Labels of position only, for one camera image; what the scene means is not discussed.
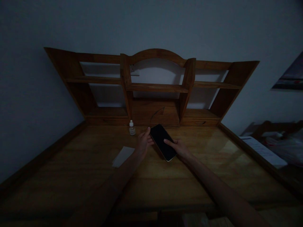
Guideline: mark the person's right hand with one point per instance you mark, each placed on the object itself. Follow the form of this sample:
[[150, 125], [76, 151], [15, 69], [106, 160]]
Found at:
[[180, 147]]

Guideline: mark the person's left hand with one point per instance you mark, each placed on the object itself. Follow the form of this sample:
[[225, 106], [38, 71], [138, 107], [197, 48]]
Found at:
[[142, 144]]

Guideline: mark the person's right thumb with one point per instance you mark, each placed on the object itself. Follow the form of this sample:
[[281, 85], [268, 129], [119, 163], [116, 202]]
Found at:
[[169, 143]]

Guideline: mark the person's left index finger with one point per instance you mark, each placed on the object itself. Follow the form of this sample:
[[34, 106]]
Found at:
[[147, 132]]

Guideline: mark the person's left thumb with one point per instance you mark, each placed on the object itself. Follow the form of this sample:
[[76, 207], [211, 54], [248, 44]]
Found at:
[[150, 142]]

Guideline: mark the black smartphone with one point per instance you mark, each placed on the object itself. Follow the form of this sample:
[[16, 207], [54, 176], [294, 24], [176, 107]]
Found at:
[[162, 142]]

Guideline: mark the small dropper bottle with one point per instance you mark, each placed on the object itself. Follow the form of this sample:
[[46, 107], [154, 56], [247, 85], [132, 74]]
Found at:
[[132, 130]]

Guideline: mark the wooden desk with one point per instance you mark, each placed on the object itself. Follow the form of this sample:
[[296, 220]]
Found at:
[[151, 170]]

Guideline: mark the white cloth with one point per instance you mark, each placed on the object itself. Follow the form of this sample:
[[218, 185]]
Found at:
[[123, 156]]

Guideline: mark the wooden desk hutch shelf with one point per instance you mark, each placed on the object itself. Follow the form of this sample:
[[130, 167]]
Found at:
[[151, 89]]

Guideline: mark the white paper sheet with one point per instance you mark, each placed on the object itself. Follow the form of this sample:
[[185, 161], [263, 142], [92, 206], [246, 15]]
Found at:
[[262, 149]]

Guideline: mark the wooden chair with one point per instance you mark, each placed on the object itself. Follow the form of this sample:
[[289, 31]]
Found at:
[[274, 128]]

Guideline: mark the wall picture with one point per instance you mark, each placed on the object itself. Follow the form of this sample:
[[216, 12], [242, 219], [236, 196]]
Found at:
[[289, 73]]

